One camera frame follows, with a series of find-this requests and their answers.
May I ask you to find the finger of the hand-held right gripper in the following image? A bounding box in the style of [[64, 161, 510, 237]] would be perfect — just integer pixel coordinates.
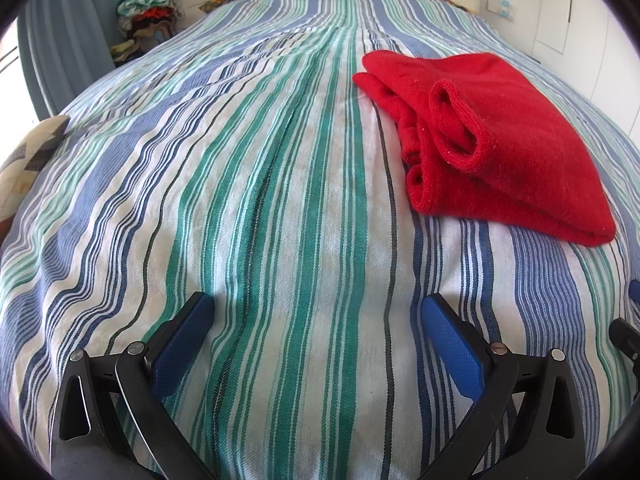
[[609, 279, 640, 361]]

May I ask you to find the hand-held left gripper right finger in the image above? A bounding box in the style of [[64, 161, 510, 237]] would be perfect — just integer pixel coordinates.
[[420, 294, 587, 480]]

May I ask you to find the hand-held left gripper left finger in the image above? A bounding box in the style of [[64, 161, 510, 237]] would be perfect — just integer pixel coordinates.
[[50, 291, 215, 480]]

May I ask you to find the red knit sweater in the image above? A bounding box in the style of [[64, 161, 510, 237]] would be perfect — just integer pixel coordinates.
[[352, 51, 617, 247]]

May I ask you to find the pile of colourful clothes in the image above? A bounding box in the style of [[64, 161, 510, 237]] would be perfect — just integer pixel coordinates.
[[110, 0, 184, 67]]

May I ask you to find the striped bedspread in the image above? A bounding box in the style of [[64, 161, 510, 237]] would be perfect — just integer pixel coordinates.
[[0, 0, 640, 480]]

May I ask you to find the cream patterned pillow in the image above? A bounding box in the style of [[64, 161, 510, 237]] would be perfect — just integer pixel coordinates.
[[0, 115, 71, 222]]

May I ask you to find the white wardrobe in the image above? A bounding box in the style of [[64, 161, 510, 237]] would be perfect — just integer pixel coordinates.
[[530, 0, 640, 128]]

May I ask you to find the blue-grey curtain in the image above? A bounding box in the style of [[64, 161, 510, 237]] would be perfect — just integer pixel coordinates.
[[17, 0, 149, 122]]

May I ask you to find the white wall socket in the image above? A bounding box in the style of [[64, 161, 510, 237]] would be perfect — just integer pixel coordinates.
[[485, 0, 517, 22]]

